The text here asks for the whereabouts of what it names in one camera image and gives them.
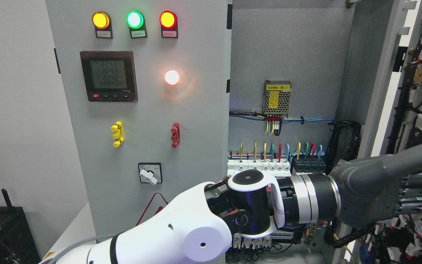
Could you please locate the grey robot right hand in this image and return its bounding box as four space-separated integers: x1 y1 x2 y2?
330 145 422 228

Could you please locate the grey cabinet door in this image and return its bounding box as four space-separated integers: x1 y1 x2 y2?
46 0 232 235
332 0 422 264

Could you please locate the black white surge protector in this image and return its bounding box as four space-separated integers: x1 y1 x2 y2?
292 158 326 173

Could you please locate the metal mesh power supply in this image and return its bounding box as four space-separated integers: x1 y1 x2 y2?
263 80 292 116

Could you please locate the white socket breaker row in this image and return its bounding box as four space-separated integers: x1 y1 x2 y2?
227 159 292 177

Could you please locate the lower relay terminal row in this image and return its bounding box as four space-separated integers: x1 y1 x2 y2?
225 231 300 263

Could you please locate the red terminal connector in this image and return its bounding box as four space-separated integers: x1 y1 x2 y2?
171 122 181 149

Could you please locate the red electric warning sticker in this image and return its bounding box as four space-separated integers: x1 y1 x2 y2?
136 192 168 226

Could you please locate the white glowing lamp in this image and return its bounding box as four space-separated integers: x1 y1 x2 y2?
164 70 180 85

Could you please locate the yellow terminal connector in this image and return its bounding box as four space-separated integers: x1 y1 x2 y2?
111 121 125 148

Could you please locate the red indicator lamp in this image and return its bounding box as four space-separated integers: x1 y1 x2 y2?
159 10 177 29

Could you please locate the black digital power meter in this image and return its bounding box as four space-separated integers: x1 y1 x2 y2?
80 51 138 102

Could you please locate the green indicator lamp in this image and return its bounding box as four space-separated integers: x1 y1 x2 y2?
126 10 144 29

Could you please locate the yellow indicator lamp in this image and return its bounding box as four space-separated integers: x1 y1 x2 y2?
92 11 111 30

